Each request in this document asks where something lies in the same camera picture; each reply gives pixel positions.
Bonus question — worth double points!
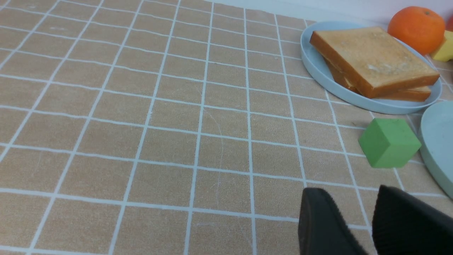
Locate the green cube block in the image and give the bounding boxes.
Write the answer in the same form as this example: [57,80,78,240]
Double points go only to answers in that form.
[358,118,421,168]

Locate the red apple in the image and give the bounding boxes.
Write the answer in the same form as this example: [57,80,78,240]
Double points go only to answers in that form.
[445,15,453,32]

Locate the teal green plate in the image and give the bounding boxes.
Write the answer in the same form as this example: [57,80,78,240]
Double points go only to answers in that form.
[419,101,453,198]

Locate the orange fruit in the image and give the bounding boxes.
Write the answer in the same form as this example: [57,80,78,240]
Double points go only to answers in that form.
[387,6,446,55]

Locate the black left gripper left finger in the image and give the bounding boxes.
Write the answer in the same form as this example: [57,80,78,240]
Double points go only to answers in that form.
[298,187,367,255]

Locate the light blue plate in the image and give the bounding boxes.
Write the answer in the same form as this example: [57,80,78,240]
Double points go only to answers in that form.
[300,21,443,115]

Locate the yellow cube block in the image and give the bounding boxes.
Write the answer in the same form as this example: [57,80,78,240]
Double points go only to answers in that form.
[430,30,453,62]

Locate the toast slice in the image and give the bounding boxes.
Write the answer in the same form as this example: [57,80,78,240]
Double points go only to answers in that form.
[310,27,440,99]
[324,58,431,102]

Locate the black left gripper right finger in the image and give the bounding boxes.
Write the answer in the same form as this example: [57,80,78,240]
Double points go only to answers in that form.
[372,185,453,255]

